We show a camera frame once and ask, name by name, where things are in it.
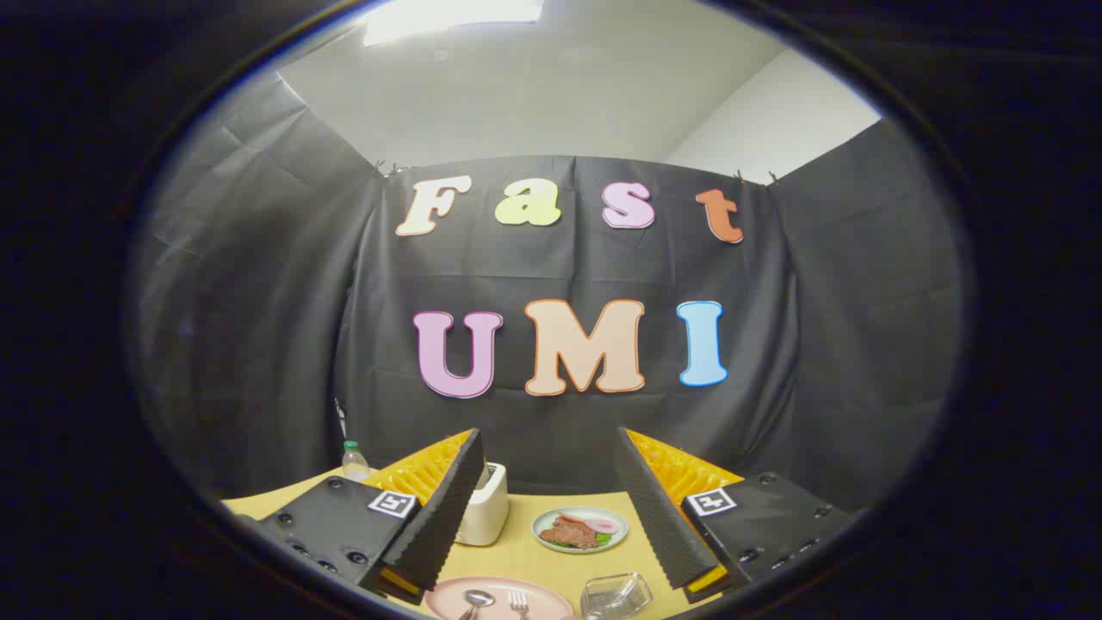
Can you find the clear plastic drainer box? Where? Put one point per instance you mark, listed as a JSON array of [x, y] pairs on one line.
[[616, 596]]

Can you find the pale green food plate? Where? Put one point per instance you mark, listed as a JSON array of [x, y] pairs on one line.
[[603, 542]]

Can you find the pink plate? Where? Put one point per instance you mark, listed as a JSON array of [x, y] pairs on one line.
[[551, 603]]

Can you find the pink ham slice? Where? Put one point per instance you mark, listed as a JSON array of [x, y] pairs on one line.
[[603, 524]]

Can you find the white toaster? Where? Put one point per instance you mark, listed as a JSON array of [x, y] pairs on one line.
[[486, 515]]

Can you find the clear water bottle green cap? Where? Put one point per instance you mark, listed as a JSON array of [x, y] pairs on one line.
[[355, 463]]

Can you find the brown meat slice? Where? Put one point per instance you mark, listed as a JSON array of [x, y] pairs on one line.
[[568, 534]]

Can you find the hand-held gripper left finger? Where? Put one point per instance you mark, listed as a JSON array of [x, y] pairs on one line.
[[448, 508]]

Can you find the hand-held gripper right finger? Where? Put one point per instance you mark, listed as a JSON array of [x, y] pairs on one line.
[[659, 517]]

